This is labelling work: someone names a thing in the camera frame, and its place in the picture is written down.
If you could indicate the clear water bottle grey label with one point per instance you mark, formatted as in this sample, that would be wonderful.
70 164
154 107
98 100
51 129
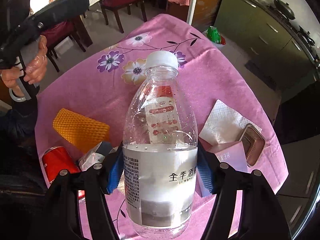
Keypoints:
160 152

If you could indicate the black forearm sleeve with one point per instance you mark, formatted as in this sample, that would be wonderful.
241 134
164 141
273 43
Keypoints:
18 124

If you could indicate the small metal tin tray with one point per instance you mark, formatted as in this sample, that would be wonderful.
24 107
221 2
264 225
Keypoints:
253 143

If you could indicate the person's left hand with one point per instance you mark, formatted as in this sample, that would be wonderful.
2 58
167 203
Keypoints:
34 71

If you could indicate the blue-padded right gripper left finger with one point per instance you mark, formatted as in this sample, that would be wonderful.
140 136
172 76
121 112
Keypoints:
61 218

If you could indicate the pink floral tablecloth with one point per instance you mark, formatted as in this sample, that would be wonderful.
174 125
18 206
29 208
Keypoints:
103 86

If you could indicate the orange foam net sleeve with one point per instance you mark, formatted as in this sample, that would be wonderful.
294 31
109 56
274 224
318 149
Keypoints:
82 132

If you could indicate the black frying pan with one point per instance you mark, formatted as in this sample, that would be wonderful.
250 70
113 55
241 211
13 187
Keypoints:
305 36

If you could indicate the red soda can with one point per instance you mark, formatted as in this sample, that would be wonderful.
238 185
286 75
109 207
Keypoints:
56 159

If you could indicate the green plastic bag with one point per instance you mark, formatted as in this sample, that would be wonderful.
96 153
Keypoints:
214 35

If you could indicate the silver snack wrapper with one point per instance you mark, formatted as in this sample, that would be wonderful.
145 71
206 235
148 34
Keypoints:
96 155

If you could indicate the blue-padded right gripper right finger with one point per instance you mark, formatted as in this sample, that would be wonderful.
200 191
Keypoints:
261 214

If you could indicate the dark red wooden chair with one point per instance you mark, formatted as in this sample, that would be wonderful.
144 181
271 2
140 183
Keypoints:
115 5

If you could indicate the black wok with lid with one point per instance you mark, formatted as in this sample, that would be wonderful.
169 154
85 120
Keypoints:
285 9

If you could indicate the green lower kitchen cabinets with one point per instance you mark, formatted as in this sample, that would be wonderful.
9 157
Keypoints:
277 54

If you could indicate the white paper napkin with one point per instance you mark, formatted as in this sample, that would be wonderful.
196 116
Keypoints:
224 125

